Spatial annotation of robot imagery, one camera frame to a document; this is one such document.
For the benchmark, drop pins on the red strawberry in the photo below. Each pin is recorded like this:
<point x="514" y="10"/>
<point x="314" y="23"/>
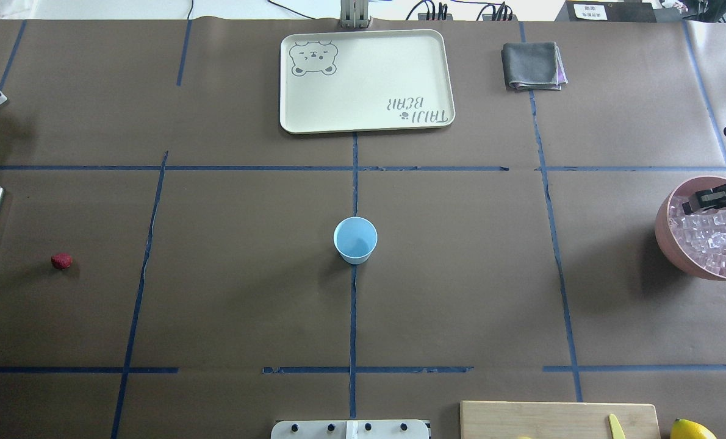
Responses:
<point x="61" y="261"/>

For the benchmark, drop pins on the pink bowl of ice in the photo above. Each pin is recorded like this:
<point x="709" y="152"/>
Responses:
<point x="696" y="243"/>

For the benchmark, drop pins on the light blue plastic cup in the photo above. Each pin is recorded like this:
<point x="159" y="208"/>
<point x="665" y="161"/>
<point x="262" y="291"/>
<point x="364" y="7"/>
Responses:
<point x="355" y="239"/>

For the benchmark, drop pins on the dark grey folded cloth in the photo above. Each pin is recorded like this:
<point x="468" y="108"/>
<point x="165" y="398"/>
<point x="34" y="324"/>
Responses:
<point x="533" y="66"/>

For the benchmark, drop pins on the yellow lemon outer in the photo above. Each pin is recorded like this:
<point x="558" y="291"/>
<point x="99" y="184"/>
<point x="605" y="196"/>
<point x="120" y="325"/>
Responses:
<point x="687" y="429"/>

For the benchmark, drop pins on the wooden cutting board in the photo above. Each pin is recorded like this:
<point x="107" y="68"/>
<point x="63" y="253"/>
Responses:
<point x="480" y="419"/>

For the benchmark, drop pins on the cream bear serving tray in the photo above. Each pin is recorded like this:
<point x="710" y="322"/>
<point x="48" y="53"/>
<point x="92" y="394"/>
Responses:
<point x="364" y="81"/>

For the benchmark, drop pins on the white camera mast with base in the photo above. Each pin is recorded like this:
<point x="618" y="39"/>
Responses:
<point x="352" y="428"/>

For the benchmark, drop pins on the aluminium frame post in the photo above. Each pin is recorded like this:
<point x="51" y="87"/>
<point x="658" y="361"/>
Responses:
<point x="354" y="14"/>

